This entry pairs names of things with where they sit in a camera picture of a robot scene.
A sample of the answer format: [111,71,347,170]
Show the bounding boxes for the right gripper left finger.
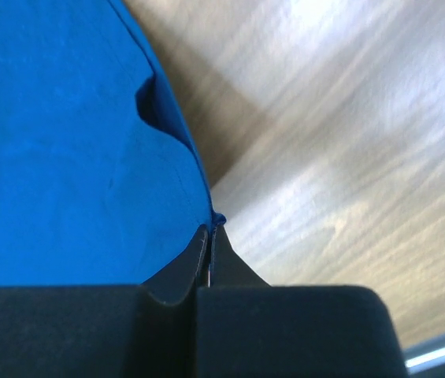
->
[0,227,209,377]

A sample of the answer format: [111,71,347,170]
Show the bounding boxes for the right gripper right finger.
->
[196,227,407,377]

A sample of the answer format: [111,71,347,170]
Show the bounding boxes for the dark blue t-shirt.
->
[0,1,224,287]

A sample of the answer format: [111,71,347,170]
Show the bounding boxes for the aluminium extrusion rail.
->
[404,334,445,377]

